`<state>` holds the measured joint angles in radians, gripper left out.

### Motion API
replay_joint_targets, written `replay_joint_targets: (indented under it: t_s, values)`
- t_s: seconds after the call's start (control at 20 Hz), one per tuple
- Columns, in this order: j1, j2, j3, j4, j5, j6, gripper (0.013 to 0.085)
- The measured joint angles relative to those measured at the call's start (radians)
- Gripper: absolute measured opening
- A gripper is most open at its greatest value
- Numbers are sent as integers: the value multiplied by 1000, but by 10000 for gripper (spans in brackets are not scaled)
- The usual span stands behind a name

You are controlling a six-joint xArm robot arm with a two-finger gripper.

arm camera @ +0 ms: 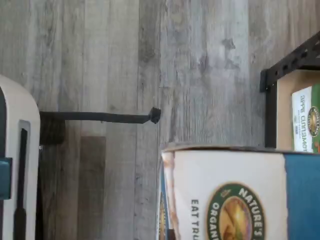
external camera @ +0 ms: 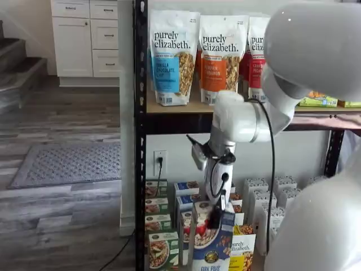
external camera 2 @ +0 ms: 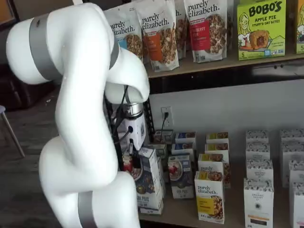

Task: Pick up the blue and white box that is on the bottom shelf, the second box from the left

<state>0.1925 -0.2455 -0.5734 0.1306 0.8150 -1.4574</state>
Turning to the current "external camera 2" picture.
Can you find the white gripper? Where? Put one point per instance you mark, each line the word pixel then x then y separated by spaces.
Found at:
pixel 136 130

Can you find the blue white cereal box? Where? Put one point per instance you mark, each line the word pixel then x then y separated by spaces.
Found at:
pixel 183 148
pixel 181 175
pixel 149 180
pixel 185 137

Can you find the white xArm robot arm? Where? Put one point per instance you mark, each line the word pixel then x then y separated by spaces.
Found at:
pixel 83 118

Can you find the yellow white granola box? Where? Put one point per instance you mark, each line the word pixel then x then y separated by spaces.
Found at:
pixel 217 147
pixel 217 137
pixel 210 164
pixel 209 202

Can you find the black metal wood shelf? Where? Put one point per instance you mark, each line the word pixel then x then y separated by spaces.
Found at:
pixel 213 76

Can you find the white organic pantry box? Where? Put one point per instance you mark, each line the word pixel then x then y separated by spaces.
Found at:
pixel 259 169
pixel 257 152
pixel 292 135
pixel 256 136
pixel 259 202
pixel 298 206
pixel 297 171
pixel 292 152

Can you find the green Bobo's oat bites box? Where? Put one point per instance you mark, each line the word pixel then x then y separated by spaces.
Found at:
pixel 261 31

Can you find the yellow Bobo's box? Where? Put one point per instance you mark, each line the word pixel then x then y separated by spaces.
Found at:
pixel 300 28

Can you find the brown leather armchair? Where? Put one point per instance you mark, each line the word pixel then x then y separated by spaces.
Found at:
pixel 23 95

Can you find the orange label granola bag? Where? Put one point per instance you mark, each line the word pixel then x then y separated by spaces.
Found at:
pixel 156 31

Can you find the blue label granola bag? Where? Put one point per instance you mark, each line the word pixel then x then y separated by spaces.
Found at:
pixel 126 28

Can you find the white granola bag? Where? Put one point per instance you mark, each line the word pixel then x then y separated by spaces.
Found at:
pixel 181 28

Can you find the grey stool white legs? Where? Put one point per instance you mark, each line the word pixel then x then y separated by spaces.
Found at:
pixel 2 109

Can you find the red label granola bag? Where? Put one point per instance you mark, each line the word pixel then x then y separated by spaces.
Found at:
pixel 206 31

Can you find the white cabinet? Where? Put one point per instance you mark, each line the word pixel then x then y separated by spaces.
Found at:
pixel 77 2

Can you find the dark framed picture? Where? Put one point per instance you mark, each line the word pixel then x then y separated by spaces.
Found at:
pixel 7 9

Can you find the white wall outlet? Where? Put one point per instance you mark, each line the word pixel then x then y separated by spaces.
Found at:
pixel 169 114

